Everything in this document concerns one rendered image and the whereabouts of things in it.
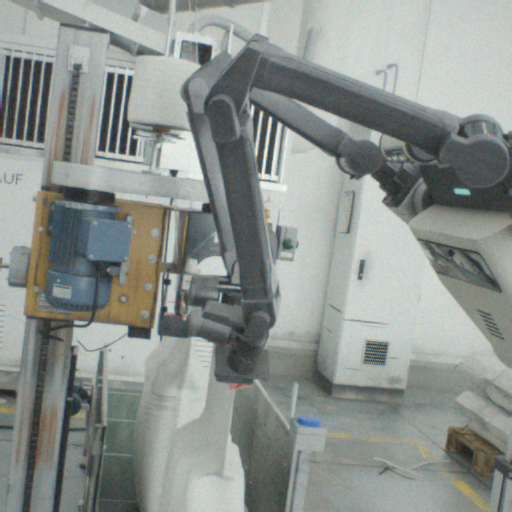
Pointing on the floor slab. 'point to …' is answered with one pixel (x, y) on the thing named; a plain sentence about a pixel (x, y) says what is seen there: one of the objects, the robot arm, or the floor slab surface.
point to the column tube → (51, 438)
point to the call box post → (300, 481)
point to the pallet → (471, 442)
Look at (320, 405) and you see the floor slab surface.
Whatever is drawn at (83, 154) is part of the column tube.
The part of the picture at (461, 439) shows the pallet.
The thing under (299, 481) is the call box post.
